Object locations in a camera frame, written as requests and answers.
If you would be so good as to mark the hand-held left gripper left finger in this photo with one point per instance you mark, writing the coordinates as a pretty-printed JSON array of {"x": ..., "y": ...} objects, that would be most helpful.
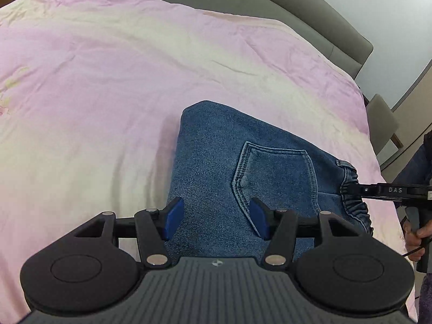
[{"x": 173, "y": 218}]

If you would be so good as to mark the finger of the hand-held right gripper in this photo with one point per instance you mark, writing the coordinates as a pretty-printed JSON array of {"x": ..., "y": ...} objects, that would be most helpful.
[{"x": 359, "y": 190}]

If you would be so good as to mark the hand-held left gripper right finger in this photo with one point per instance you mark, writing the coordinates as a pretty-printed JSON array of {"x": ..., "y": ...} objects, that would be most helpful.
[{"x": 260, "y": 220}]

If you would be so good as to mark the blue denim pants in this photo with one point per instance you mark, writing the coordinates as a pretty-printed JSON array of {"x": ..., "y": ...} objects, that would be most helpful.
[{"x": 209, "y": 148}]

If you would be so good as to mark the person's right forearm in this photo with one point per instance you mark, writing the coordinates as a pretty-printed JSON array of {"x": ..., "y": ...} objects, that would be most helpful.
[{"x": 416, "y": 162}]

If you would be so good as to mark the person's right hand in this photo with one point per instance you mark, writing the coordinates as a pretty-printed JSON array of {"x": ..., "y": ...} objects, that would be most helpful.
[{"x": 423, "y": 234}]

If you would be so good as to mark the grey chair with wooden legs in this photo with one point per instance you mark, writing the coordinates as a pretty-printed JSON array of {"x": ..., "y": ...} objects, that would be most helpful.
[{"x": 381, "y": 125}]

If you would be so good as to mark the person's leg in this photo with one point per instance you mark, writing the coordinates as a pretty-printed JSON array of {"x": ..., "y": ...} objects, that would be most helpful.
[{"x": 426, "y": 300}]

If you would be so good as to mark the pink and cream duvet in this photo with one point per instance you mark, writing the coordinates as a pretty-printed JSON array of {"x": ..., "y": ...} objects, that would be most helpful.
[{"x": 101, "y": 91}]

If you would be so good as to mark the grey upholstered headboard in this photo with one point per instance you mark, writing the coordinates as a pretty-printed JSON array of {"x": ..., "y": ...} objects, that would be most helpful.
[{"x": 303, "y": 17}]

